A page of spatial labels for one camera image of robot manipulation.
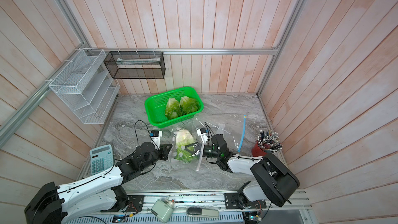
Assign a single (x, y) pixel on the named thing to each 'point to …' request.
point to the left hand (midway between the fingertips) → (172, 148)
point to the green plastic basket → (155, 106)
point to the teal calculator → (101, 158)
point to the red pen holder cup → (256, 151)
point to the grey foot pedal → (202, 212)
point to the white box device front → (162, 210)
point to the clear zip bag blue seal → (231, 127)
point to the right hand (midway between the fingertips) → (186, 148)
